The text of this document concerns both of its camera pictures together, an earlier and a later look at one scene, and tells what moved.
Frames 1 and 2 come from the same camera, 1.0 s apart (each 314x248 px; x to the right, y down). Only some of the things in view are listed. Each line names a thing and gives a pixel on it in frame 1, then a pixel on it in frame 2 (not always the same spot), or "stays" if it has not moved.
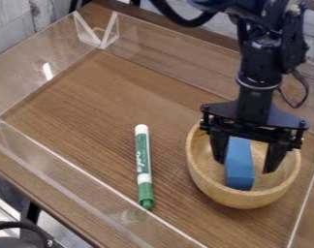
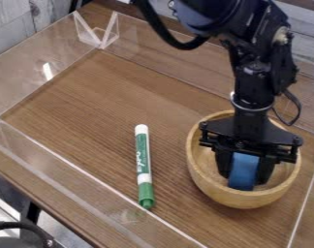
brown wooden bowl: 208,173 stays
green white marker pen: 146,201 stays
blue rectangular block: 239,164 stays
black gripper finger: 219,140 -> 224,158
